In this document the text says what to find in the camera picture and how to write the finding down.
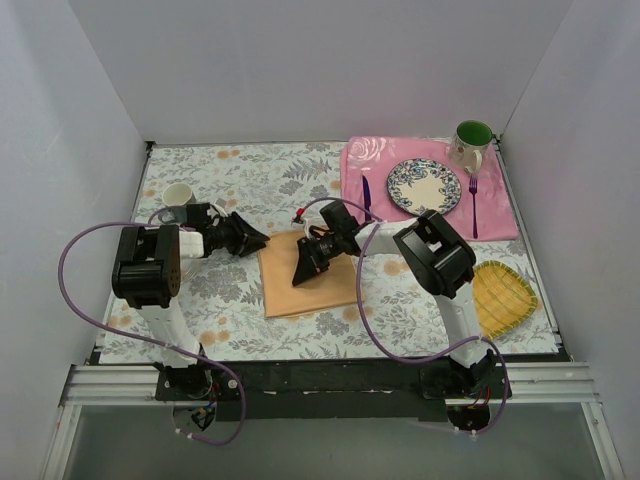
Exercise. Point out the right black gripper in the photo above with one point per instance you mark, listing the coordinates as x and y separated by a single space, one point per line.
316 255

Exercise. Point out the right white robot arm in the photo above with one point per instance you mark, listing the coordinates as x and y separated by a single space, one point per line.
442 263

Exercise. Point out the floral mug green inside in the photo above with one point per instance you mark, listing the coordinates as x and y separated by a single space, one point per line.
469 145

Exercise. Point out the orange satin napkin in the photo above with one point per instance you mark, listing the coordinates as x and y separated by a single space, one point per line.
278 261

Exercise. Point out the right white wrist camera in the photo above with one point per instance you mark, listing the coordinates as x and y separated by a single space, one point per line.
299 219

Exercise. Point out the purple fork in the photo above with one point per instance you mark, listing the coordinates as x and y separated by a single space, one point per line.
473 189

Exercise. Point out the yellow bamboo mat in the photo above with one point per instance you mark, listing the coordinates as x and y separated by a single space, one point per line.
503 299

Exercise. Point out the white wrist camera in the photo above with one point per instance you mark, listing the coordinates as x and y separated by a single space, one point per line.
299 219
218 207

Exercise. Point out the purple knife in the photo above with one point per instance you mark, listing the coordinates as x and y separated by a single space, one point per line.
366 193

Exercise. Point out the grey mug white inside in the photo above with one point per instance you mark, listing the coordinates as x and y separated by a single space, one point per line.
176 197

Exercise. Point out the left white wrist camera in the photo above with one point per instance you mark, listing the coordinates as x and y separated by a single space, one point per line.
218 207

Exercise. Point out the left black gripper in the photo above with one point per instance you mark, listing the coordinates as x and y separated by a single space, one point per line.
235 234

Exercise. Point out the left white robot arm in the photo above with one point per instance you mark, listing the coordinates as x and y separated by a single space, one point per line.
147 275

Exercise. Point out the blue floral plate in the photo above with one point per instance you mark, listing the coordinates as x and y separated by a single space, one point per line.
421 184

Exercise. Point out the aluminium frame rail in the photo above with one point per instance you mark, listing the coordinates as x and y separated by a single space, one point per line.
528 383

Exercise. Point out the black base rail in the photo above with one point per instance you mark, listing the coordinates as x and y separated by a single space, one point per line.
233 402

